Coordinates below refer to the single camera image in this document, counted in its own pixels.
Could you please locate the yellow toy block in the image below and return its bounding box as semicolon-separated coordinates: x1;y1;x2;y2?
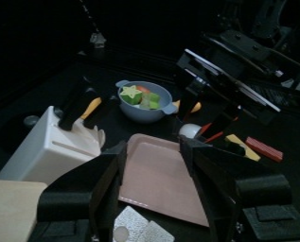
224;133;263;163

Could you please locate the small grey clamp with cable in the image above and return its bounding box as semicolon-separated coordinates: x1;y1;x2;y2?
78;0;108;50

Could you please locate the yellow-orange toy food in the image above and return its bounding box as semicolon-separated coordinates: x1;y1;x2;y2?
172;99;203;114

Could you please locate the beige wooden cutting board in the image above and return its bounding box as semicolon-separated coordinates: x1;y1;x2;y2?
0;179;49;242

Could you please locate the yellow-handled toy utensil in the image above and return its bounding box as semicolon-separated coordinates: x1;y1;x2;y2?
80;96;104;121

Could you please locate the white toy egg half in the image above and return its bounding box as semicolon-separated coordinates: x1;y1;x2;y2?
179;123;203;140

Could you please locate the red toy stick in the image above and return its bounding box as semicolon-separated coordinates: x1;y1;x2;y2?
196;116;242;145

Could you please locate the pink plastic tray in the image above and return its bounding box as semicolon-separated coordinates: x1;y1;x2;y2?
117;132;212;228

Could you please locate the light green toy food cube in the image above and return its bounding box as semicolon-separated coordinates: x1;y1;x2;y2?
140;92;163;111

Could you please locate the orange toy food piece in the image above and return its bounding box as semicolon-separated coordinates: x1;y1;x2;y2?
136;85;152;95

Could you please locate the black pan with grey knob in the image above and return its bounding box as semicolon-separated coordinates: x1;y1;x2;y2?
0;110;46;155

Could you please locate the black-handled toy knife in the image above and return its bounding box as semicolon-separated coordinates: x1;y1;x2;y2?
58;77;100;131
82;95;121;130

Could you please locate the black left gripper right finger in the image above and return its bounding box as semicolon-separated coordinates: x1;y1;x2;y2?
179;135;300;242

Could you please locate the green star fruit toy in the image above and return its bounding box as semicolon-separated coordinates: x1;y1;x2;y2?
120;84;145;106

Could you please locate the red toy block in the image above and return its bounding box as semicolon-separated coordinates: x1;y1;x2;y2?
244;136;286;164

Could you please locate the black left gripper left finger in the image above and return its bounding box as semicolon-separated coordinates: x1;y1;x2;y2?
28;140;128;242

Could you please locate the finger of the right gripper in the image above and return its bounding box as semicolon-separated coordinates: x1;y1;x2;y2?
173;77;208;127
197;103;243;144

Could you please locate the blue-grey bowl with handles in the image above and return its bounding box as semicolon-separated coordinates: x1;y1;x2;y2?
114;79;179;125

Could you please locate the white knife block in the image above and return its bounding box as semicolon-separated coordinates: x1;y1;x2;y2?
0;105;108;186

